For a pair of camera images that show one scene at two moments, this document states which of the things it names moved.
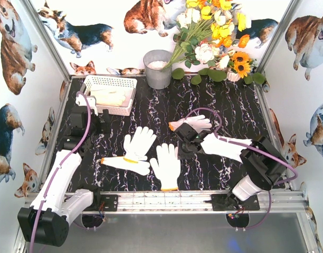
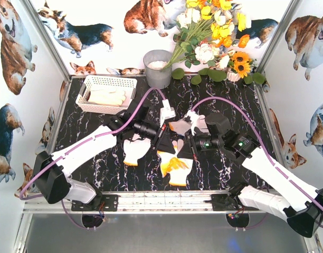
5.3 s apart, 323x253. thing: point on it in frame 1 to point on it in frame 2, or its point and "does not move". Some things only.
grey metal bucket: (154, 61) does not move
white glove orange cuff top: (199, 122) does not move
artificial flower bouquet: (206, 33) does not move
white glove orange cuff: (168, 167) to (179, 177)
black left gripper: (98, 122) to (159, 136)
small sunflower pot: (241, 67) does not move
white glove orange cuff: (137, 164) to (169, 162)
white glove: (141, 140) does not move
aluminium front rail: (196, 202) does not move
